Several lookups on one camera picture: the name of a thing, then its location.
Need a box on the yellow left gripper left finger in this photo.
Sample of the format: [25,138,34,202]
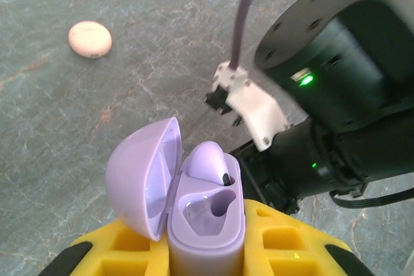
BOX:
[38,219,171,276]

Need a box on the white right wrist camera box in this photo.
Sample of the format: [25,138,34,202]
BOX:
[205,61,291,153]

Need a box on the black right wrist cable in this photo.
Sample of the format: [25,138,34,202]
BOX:
[329,184,414,209]

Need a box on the purple earbud charging case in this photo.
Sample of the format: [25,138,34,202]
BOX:
[103,116,246,276]

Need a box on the purple wireless earbud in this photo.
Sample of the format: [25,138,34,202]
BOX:
[186,141,232,188]

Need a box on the pink earbud charging case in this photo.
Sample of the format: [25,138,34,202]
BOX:
[68,21,113,61]

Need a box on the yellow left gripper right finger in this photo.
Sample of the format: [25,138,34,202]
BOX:
[241,198,373,276]

